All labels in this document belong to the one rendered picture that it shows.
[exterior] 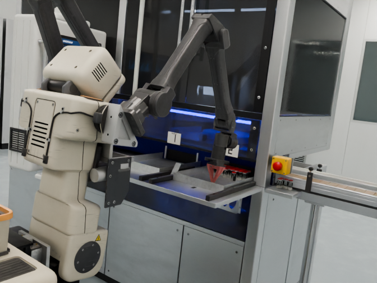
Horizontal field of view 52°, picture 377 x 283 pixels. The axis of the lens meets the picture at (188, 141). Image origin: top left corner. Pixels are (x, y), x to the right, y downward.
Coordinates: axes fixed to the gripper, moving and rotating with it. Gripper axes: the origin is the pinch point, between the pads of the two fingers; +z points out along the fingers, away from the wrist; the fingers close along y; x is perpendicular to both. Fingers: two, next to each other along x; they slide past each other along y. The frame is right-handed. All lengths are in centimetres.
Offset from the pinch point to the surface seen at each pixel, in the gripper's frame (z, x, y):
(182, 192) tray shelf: 6.3, 5.4, -12.5
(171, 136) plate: -14, 43, 23
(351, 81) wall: -148, 67, 467
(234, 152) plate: -13.1, 4.7, 23.2
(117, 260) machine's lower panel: 66, 74, 36
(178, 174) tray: 1.2, 17.4, -0.8
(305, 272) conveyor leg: 35, -32, 46
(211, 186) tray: 2.3, 0.0, -0.5
